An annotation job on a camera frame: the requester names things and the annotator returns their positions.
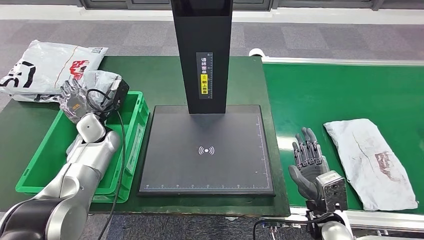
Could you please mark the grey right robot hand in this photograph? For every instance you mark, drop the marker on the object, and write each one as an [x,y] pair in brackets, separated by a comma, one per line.
[308,172]

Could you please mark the large grey parcel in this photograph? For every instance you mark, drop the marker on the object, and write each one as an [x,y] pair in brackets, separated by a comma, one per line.
[364,159]

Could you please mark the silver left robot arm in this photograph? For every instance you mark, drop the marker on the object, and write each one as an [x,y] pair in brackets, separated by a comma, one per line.
[66,192]

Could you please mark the green conveyor belt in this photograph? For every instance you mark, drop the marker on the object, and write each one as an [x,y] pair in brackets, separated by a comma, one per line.
[331,92]

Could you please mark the black inbound scanner machine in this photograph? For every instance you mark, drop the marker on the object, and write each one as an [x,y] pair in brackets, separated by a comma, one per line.
[205,33]

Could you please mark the black and yellow label sticker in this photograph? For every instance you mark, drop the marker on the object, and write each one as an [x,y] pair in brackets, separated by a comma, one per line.
[204,84]

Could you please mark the dark green table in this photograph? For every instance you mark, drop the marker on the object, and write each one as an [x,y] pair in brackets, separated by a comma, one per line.
[149,76]

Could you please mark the green plastic crate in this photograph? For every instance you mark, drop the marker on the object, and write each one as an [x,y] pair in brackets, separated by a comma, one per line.
[39,159]

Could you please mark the white bag with black print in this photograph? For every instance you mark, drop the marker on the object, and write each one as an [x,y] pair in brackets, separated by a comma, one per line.
[39,63]
[30,98]

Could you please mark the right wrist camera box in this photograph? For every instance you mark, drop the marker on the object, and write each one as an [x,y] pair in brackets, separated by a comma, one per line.
[333,190]

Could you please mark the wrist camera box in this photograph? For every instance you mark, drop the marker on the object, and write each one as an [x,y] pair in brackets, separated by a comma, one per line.
[117,94]
[333,190]

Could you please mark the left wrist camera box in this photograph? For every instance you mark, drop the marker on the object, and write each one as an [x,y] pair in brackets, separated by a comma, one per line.
[117,94]

